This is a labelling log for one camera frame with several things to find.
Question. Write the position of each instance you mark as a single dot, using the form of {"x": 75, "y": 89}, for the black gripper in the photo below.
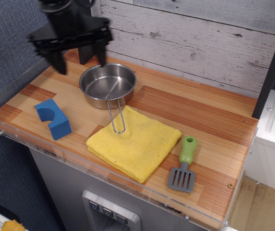
{"x": 67, "y": 29}

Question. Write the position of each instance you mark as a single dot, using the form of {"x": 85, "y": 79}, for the blue arch block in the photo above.
{"x": 59, "y": 125}

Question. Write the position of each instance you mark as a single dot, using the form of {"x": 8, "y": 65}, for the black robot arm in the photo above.
{"x": 45, "y": 5}

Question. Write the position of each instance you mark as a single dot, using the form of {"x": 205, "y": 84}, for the yellow folded cloth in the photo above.
{"x": 134, "y": 144}

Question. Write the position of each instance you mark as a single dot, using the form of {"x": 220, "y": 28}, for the yellow cloth scrap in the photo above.
{"x": 12, "y": 225}

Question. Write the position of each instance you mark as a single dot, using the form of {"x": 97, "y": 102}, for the clear acrylic guard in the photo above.
{"x": 205, "y": 87}

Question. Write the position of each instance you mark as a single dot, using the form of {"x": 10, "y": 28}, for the silver dispenser panel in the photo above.
{"x": 105, "y": 215}

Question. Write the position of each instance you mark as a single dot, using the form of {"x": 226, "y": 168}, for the white ridged side cabinet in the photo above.
{"x": 260, "y": 162}

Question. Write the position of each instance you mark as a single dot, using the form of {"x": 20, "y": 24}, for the black left post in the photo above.
{"x": 86, "y": 54}

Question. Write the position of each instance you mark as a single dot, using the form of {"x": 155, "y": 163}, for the steel pot with wire handle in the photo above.
{"x": 108, "y": 87}

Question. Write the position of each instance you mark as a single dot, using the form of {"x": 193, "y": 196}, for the green handled grey spatula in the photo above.
{"x": 181, "y": 178}

